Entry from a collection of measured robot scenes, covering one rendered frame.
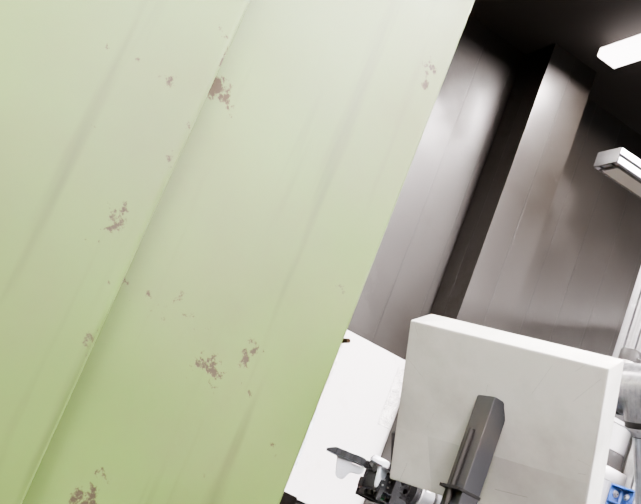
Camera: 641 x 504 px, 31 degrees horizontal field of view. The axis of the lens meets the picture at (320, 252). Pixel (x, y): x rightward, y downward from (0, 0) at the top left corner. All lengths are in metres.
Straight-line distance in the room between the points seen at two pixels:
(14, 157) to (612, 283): 5.35
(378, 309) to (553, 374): 3.84
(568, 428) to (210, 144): 0.70
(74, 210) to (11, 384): 0.23
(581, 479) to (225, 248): 0.66
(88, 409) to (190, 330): 0.19
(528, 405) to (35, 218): 0.84
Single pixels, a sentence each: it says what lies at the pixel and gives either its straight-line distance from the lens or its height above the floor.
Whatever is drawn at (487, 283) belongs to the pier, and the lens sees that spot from 5.70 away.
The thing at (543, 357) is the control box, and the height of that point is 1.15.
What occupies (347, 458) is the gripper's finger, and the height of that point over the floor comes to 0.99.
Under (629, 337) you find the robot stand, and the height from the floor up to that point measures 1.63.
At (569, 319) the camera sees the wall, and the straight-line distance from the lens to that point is 6.34.
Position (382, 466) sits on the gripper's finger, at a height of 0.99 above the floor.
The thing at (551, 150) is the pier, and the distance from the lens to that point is 6.04.
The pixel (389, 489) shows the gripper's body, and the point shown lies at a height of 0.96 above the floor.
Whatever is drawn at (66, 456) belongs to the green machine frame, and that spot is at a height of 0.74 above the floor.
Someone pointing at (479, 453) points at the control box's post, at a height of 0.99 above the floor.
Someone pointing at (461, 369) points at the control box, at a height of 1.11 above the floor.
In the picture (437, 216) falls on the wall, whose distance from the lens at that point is 5.86.
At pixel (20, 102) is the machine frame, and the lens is 1.46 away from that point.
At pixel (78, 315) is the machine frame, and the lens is 1.48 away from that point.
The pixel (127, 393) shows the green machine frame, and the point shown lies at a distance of 1.63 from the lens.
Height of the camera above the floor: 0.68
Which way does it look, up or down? 16 degrees up
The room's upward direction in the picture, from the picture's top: 22 degrees clockwise
